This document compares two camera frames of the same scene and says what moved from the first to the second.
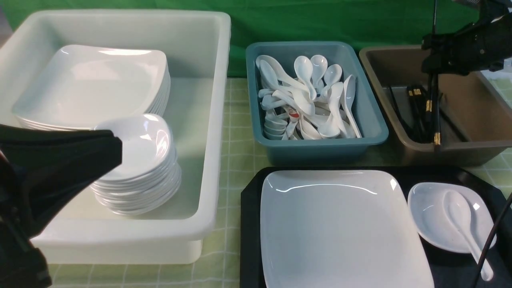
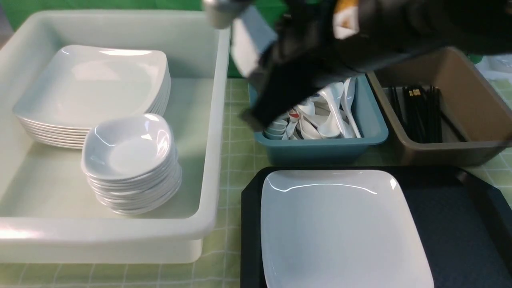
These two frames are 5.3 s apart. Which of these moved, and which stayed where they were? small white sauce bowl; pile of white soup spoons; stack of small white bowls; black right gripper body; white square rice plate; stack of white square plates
Moved: small white sauce bowl; black right gripper body
Stayed: white square rice plate; stack of small white bowls; pile of white soup spoons; stack of white square plates
